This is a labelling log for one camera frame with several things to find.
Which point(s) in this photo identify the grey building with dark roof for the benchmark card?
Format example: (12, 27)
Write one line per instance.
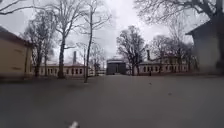
(206, 46)

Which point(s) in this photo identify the row of bare trees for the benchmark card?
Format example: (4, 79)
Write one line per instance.
(175, 50)

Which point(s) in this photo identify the large bare tree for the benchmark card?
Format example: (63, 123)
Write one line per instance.
(131, 43)
(39, 40)
(208, 8)
(62, 50)

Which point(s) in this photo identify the thin bare tree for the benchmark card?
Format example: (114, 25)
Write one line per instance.
(88, 46)

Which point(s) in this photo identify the robot's own part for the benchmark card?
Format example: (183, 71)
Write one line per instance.
(73, 125)

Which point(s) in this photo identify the yellow building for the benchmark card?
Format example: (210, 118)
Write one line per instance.
(13, 56)

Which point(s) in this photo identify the small dark building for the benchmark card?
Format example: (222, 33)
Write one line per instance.
(116, 66)

